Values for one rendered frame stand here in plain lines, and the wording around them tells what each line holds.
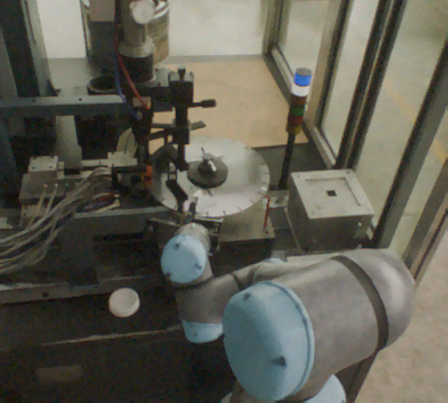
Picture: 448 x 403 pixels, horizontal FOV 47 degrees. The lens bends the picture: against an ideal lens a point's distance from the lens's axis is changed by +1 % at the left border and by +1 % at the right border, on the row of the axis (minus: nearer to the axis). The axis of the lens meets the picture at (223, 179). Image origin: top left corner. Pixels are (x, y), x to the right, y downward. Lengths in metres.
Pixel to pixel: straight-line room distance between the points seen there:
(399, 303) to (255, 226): 0.80
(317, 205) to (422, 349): 1.09
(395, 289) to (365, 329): 0.06
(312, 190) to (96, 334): 0.66
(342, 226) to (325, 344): 0.87
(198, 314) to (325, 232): 0.57
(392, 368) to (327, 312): 1.68
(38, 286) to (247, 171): 0.60
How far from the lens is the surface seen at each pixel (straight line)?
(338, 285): 0.57
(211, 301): 0.94
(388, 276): 0.61
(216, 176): 1.33
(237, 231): 1.34
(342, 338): 0.57
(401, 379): 2.22
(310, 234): 1.39
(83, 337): 1.29
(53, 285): 1.38
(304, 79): 1.40
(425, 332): 2.38
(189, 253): 0.88
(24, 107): 1.48
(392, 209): 1.30
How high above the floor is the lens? 1.83
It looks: 41 degrees down
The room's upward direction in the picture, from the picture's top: 5 degrees clockwise
